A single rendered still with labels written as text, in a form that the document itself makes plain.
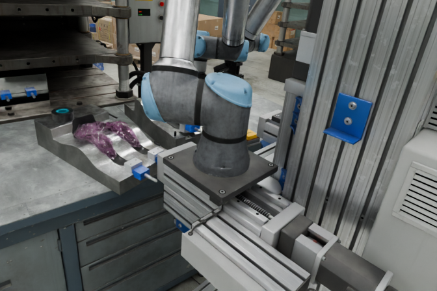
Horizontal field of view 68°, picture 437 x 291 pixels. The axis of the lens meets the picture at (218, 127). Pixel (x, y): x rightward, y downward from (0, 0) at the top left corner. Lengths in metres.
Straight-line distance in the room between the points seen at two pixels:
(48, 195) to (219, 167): 0.61
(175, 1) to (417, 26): 0.50
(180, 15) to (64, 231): 0.83
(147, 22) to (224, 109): 1.39
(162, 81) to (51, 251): 0.79
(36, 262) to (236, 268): 0.80
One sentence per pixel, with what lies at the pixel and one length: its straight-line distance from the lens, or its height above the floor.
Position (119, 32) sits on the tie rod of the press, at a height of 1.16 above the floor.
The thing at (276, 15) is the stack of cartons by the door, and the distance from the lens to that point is 7.96.
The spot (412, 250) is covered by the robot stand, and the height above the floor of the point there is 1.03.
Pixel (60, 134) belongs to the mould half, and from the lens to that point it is 1.39.
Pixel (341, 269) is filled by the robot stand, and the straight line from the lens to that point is 0.75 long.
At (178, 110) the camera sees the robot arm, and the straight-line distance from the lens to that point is 0.76.
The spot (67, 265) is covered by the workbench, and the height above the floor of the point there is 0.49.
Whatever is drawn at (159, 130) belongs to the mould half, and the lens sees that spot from 1.39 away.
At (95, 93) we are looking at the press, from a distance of 2.07.
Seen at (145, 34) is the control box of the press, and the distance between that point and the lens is 2.08.
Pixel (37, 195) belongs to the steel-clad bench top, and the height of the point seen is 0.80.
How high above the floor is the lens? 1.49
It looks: 25 degrees down
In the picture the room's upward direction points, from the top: 6 degrees clockwise
